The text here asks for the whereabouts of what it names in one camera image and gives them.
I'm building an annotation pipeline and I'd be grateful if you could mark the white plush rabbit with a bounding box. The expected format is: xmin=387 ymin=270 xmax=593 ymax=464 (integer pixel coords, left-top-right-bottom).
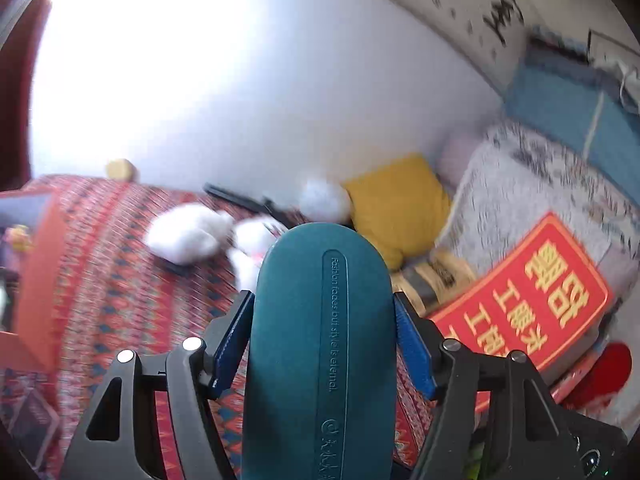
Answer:
xmin=227 ymin=217 xmax=291 ymax=291

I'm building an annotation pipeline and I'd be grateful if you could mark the yellow pillow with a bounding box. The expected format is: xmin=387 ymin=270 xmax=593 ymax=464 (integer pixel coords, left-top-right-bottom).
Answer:
xmin=342 ymin=153 xmax=453 ymax=271

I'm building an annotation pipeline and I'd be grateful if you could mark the pink cardboard box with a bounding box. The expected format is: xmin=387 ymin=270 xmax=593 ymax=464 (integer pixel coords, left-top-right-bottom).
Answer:
xmin=0 ymin=192 xmax=68 ymax=376

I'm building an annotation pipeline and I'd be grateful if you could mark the smartphone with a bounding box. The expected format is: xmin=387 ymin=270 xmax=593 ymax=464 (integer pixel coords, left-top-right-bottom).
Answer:
xmin=0 ymin=385 xmax=61 ymax=466

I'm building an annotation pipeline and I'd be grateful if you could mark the black remote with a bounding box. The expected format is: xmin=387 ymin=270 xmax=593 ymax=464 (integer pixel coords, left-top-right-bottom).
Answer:
xmin=202 ymin=182 xmax=301 ymax=228

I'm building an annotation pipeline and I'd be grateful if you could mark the red patterned blanket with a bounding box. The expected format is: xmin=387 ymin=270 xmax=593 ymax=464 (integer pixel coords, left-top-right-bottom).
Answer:
xmin=0 ymin=175 xmax=451 ymax=480

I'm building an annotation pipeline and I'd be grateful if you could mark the yellow flower toy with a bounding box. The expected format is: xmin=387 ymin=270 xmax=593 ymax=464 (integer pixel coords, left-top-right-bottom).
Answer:
xmin=4 ymin=225 xmax=36 ymax=253

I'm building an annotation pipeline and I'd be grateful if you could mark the dark wooden door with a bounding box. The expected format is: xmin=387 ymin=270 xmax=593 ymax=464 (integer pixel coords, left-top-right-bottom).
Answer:
xmin=0 ymin=0 xmax=66 ymax=191

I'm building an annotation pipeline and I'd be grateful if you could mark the red round object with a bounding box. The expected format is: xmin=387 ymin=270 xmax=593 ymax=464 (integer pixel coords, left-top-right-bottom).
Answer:
xmin=560 ymin=342 xmax=633 ymax=411

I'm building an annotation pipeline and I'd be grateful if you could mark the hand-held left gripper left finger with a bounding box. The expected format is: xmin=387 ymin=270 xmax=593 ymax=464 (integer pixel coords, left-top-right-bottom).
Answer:
xmin=60 ymin=290 xmax=256 ymax=480

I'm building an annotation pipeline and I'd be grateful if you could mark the calligraphy wall scroll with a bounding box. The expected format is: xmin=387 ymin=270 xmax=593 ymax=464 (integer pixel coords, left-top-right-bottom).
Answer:
xmin=320 ymin=0 xmax=551 ymax=96

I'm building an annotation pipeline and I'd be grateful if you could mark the pink pillow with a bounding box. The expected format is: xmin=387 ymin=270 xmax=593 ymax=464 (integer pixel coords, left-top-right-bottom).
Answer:
xmin=437 ymin=132 xmax=493 ymax=191

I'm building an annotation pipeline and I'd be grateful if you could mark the red box with gold letters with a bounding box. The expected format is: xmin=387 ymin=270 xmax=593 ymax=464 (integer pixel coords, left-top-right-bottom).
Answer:
xmin=427 ymin=212 xmax=615 ymax=376

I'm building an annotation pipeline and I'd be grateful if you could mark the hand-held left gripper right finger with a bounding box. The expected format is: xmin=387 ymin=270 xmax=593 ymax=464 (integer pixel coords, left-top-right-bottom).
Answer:
xmin=392 ymin=292 xmax=581 ymax=480

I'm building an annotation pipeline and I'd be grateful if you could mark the white fluffy ball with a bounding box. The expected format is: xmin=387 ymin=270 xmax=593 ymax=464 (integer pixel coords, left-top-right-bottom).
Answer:
xmin=298 ymin=177 xmax=353 ymax=223

